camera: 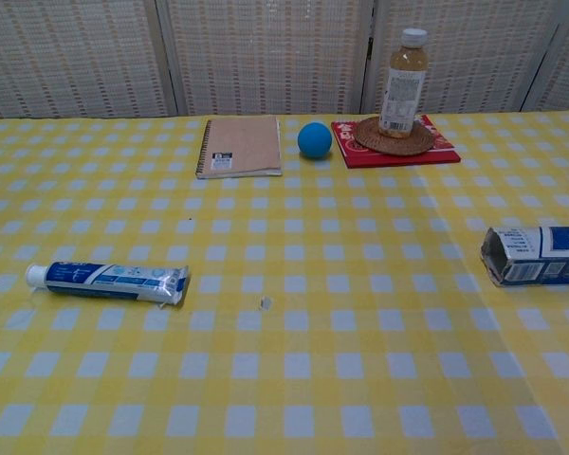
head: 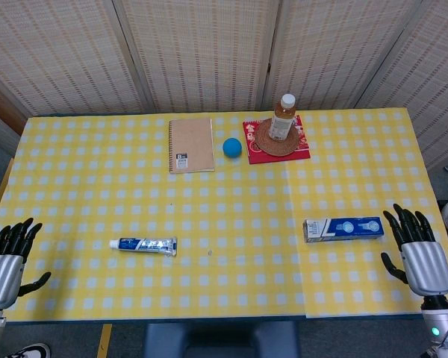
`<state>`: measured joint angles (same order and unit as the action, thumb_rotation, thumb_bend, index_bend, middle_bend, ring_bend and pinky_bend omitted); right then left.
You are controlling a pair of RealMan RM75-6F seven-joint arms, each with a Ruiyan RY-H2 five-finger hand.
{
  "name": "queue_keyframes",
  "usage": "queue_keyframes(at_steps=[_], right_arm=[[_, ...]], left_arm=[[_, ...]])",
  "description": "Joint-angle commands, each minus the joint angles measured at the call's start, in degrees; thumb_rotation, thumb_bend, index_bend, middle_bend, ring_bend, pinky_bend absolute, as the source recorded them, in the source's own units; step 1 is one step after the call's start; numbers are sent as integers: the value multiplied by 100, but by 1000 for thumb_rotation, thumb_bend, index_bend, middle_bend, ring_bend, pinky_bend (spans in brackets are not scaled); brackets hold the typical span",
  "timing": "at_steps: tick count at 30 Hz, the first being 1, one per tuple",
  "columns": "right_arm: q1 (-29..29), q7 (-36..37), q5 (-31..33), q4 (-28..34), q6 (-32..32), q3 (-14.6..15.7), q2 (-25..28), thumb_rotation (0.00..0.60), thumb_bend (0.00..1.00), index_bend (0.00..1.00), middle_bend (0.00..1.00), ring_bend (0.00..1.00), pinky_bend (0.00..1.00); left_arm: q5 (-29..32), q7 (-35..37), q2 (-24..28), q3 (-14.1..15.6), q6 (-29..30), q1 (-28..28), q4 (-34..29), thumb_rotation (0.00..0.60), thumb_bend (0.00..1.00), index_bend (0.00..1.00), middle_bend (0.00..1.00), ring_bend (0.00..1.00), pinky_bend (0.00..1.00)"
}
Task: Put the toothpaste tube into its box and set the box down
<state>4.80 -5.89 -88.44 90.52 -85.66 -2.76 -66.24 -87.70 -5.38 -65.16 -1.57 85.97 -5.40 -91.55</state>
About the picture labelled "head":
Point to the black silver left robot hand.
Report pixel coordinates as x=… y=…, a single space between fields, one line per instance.
x=2 y=276

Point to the black white sneaker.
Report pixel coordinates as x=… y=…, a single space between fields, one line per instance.
x=31 y=351

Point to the blue white carton box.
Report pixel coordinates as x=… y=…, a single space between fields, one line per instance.
x=343 y=228

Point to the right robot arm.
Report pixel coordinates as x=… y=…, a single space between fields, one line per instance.
x=438 y=324

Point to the round woven brown coaster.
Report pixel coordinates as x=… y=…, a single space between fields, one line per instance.
x=263 y=139

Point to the tea bottle with white cap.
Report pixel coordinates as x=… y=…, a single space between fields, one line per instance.
x=282 y=123

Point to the yellow white checked tablecloth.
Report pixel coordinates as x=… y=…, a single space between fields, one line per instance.
x=224 y=209

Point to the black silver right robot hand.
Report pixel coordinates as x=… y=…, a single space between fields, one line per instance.
x=427 y=266

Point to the blue ball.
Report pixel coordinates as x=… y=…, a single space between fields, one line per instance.
x=232 y=148

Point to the brown spiral notebook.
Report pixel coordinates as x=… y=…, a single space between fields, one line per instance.
x=191 y=143

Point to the brown wooden board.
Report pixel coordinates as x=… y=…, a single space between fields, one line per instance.
x=2 y=104

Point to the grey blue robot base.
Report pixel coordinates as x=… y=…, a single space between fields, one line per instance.
x=220 y=341

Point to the blue white tube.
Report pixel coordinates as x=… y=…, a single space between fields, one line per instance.
x=145 y=245

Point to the woven folding screen panel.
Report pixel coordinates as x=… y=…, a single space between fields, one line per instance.
x=433 y=74
x=59 y=56
x=339 y=52
x=198 y=52

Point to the yellow floor tape strip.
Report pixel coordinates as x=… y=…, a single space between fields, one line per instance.
x=104 y=341

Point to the red square mat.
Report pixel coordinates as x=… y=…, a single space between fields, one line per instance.
x=302 y=149

